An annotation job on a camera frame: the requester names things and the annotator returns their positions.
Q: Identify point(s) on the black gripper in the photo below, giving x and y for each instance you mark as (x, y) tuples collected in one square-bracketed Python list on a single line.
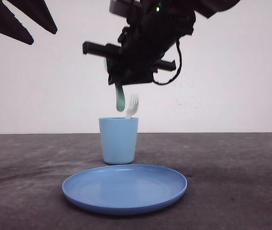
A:
[(154, 27)]

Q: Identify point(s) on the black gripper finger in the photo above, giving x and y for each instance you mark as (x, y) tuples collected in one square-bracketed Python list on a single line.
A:
[(37, 10), (4, 26)]

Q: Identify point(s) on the mint green plastic spoon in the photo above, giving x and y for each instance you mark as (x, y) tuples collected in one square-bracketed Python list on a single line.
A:
[(120, 96)]

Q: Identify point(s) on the white plastic fork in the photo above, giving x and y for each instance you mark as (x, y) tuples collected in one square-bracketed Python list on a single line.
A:
[(132, 106)]

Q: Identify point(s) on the light blue plastic cup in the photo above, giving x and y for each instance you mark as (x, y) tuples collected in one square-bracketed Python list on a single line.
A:
[(118, 139)]

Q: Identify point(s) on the blue plastic plate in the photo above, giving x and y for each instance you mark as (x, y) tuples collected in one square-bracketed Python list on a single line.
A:
[(122, 190)]

